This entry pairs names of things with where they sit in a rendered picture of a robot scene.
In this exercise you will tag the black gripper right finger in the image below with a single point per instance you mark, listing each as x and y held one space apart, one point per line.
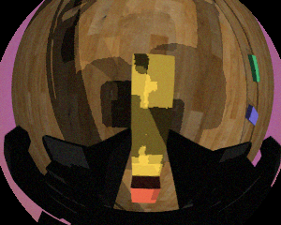
194 166

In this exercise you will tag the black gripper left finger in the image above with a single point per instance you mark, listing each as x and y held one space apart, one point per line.
103 163

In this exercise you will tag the blue rectangular block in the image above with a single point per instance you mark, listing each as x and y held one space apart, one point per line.
251 115

